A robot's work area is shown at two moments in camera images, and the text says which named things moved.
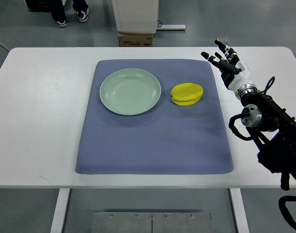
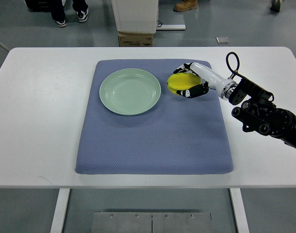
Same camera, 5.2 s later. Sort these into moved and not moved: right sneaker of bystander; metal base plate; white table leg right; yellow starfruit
Moved: yellow starfruit
Not moved: right sneaker of bystander; metal base plate; white table leg right
